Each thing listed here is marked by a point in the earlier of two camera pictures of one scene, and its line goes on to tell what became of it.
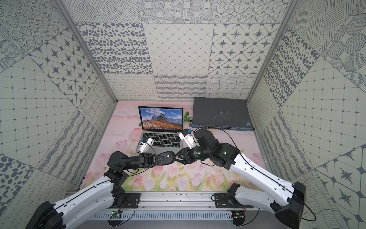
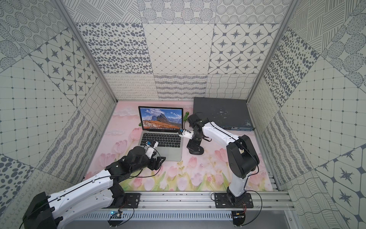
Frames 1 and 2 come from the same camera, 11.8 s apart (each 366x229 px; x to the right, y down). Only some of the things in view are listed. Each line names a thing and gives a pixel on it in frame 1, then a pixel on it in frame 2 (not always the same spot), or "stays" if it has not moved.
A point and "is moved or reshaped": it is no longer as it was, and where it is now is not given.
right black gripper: x=186 y=155 to x=196 y=144
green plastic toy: x=187 y=118 stays
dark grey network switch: x=221 y=113 stays
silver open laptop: x=163 y=125 stays
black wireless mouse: x=169 y=157 is moved or reshaped
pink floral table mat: x=119 y=133 stays
